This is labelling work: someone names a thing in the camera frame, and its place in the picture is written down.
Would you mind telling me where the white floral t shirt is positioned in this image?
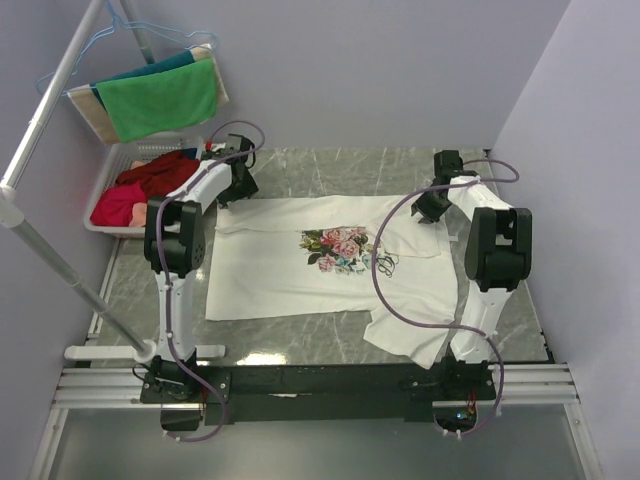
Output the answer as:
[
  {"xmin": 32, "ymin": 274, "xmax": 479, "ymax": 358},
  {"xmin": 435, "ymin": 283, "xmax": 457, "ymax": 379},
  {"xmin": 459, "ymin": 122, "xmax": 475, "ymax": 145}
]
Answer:
[{"xmin": 205, "ymin": 196, "xmax": 458, "ymax": 368}]

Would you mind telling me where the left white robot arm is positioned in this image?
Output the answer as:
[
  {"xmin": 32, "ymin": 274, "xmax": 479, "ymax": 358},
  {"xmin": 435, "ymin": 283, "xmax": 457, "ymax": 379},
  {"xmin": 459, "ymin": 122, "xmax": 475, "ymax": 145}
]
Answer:
[{"xmin": 144, "ymin": 134, "xmax": 258, "ymax": 402}]

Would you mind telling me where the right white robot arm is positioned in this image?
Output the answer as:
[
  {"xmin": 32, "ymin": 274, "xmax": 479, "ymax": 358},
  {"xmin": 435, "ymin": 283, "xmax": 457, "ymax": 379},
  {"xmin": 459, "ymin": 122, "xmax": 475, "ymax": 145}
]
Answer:
[{"xmin": 411, "ymin": 150, "xmax": 532, "ymax": 363}]

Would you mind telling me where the dark red t shirt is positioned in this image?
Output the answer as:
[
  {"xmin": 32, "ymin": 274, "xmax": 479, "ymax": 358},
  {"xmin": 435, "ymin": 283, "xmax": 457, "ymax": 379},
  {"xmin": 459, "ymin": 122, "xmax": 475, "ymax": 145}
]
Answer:
[{"xmin": 115, "ymin": 148, "xmax": 199, "ymax": 202}]

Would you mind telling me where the pink t shirt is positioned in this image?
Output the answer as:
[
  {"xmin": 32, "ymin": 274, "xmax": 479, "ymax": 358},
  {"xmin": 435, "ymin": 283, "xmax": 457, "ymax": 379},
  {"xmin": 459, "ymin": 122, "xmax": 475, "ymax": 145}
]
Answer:
[{"xmin": 90, "ymin": 183, "xmax": 147, "ymax": 228}]

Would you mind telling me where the white plastic laundry basket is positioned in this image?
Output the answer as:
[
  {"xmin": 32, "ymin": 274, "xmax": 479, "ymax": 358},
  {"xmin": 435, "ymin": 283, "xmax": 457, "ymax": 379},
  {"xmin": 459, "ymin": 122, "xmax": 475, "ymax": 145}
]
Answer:
[{"xmin": 83, "ymin": 133, "xmax": 204, "ymax": 238}]

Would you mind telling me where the green towel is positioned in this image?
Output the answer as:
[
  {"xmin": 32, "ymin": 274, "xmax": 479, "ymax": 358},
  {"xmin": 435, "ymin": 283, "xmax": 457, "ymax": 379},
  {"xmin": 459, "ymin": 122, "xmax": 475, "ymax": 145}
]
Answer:
[{"xmin": 96, "ymin": 59, "xmax": 218, "ymax": 143}]

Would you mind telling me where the teal towel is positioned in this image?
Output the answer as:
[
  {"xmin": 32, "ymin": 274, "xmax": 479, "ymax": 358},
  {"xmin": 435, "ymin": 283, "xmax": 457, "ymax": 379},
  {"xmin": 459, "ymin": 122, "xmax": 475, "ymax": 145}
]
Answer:
[{"xmin": 90, "ymin": 51, "xmax": 196, "ymax": 111}]

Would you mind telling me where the beige towel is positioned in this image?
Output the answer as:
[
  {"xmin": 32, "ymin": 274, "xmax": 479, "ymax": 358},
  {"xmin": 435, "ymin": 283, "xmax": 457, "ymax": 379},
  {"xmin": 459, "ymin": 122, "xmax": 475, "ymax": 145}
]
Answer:
[{"xmin": 68, "ymin": 44, "xmax": 229, "ymax": 144}]

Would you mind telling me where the black base beam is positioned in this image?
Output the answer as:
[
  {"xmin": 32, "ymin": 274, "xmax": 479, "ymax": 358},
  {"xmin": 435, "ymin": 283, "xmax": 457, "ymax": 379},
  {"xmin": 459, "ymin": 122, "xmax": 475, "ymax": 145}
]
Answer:
[{"xmin": 140, "ymin": 359, "xmax": 497, "ymax": 431}]

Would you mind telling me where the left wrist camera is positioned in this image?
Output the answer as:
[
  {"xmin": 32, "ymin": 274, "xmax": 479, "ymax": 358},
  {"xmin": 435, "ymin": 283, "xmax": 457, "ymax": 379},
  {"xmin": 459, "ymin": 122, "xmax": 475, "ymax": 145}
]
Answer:
[{"xmin": 201, "ymin": 141, "xmax": 224, "ymax": 158}]

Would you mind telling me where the blue wire hanger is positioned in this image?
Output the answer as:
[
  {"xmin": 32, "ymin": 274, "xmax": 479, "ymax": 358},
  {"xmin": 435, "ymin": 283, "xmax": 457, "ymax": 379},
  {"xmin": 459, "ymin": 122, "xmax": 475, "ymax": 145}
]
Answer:
[{"xmin": 35, "ymin": 9, "xmax": 220, "ymax": 96}]

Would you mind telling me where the aluminium rail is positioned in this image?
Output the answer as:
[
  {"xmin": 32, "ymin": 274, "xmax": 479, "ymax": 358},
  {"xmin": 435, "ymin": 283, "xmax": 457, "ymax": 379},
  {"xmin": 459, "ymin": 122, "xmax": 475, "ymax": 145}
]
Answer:
[{"xmin": 51, "ymin": 364, "xmax": 580, "ymax": 409}]

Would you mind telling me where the white clothes rack frame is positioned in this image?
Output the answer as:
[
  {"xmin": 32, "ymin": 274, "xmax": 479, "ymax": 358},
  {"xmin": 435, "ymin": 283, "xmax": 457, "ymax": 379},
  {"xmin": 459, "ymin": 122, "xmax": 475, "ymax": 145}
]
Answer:
[{"xmin": 0, "ymin": 0, "xmax": 231, "ymax": 366}]

